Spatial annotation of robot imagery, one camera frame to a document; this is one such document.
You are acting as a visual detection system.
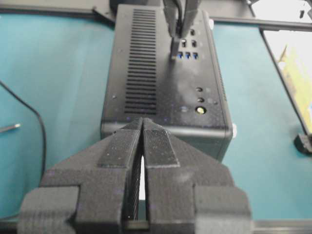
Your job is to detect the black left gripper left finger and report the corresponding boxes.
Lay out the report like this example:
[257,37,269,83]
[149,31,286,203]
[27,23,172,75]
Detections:
[18,118,143,234]

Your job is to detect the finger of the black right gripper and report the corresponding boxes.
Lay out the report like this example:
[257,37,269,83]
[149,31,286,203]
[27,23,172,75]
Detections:
[163,0,180,38]
[180,0,201,38]

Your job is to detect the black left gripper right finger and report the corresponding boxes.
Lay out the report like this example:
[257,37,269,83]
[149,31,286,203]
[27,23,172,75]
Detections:
[142,119,252,234]

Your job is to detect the black mini PC box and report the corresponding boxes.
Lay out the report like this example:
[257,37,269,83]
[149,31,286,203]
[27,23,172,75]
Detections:
[100,4,233,161]

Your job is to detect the yellow object beyond table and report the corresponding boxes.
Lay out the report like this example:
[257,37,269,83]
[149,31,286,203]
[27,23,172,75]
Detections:
[278,44,312,135]

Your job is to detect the teal table mat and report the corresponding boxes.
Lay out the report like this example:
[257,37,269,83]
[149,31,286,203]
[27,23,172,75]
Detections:
[0,14,312,219]

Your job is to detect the black table frame rail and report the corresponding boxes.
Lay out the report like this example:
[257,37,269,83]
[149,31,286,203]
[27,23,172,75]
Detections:
[0,0,312,135]

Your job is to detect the black printed bracket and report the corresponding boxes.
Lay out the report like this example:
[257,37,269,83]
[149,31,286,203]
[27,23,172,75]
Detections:
[294,134,312,155]

